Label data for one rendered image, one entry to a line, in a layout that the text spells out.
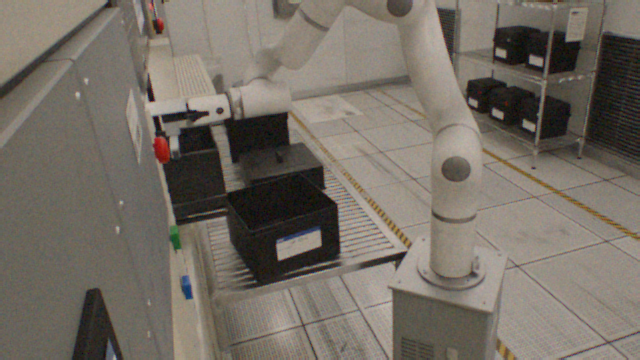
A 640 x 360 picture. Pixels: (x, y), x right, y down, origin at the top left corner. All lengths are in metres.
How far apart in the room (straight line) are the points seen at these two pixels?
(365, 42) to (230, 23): 1.61
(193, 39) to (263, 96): 4.31
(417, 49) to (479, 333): 0.74
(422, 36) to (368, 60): 4.91
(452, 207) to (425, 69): 0.36
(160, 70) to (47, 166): 1.24
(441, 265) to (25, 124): 1.25
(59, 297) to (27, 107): 0.07
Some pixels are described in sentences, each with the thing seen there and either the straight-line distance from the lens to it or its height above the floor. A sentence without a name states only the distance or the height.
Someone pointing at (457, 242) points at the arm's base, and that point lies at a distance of 1.32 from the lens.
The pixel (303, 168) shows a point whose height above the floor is 0.86.
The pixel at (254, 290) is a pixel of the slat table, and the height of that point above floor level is 0.75.
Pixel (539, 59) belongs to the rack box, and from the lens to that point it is 3.95.
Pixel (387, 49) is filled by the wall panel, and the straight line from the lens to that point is 6.15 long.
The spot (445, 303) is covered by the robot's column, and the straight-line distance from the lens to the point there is 1.34.
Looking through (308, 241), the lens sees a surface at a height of 0.84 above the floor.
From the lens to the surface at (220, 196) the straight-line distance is 1.28.
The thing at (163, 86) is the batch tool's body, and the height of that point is 1.29.
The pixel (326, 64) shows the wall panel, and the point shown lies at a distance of 5.89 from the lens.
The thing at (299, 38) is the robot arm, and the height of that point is 1.42.
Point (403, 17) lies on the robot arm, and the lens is 1.07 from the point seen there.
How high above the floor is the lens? 1.60
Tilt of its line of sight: 26 degrees down
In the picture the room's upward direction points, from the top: 4 degrees counter-clockwise
